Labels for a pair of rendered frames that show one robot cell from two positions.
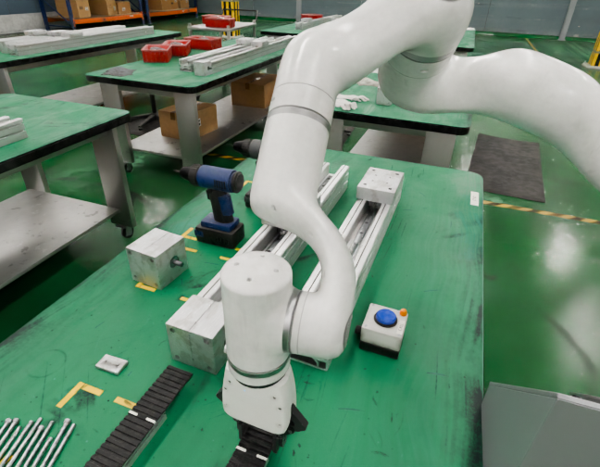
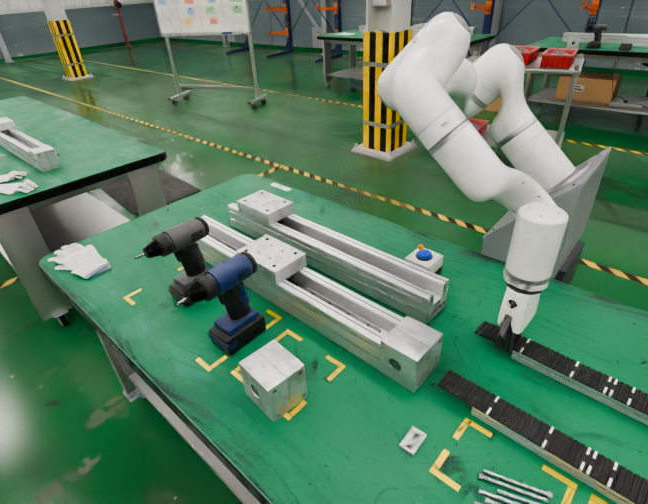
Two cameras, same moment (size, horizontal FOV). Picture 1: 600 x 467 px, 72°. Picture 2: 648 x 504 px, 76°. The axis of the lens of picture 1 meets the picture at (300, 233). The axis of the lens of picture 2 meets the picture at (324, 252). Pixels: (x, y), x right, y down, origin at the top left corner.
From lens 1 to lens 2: 0.95 m
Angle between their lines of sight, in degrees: 54
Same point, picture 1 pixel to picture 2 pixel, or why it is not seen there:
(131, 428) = (504, 412)
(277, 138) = (478, 143)
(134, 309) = (332, 421)
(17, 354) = not seen: outside the picture
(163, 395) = (471, 390)
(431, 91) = not seen: hidden behind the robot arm
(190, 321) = (418, 344)
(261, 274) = (552, 209)
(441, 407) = (481, 267)
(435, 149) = (144, 184)
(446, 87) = not seen: hidden behind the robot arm
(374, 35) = (450, 62)
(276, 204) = (509, 178)
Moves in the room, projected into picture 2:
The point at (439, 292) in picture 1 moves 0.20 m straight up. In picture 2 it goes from (382, 236) to (384, 181)
